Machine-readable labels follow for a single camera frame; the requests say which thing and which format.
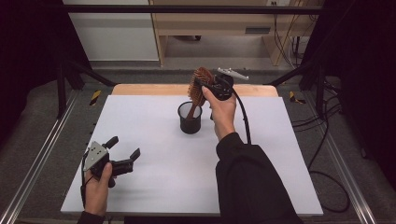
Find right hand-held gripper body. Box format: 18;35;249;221
207;66;250;102

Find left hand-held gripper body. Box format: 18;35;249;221
82;141;135;189

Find brown wooden hairbrush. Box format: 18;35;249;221
186;66;216;121

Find black mesh cup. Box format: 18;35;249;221
177;101;204;135

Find person's right hand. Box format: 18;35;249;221
201;85;238;142

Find person's left hand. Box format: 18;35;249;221
83;161;114;217

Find white table cover board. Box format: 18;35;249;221
60;94;324;217

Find yellow black tape marker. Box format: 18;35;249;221
288;90;308;105
89;90;103;107

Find light wooden table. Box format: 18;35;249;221
111;83;279;98

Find wooden desk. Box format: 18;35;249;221
148;0;325;68

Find white cabinet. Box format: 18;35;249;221
61;0;160;63

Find black curtain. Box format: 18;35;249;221
300;0;396;189
0;0;92;150

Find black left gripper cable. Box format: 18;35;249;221
79;150;95;209

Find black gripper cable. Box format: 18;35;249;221
230;87;351;214
79;150;95;209

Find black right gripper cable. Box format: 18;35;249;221
230;87;351;214

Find aluminium rail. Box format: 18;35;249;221
0;90;79;224
302;91;378;224

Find black frame stand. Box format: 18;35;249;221
55;58;118;119
263;61;329;119

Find hanging cables by desk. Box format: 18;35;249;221
272;0;314;70

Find black horizontal frame bar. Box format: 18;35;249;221
61;4;325;15

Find black floor cables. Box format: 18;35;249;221
291;78;344;162

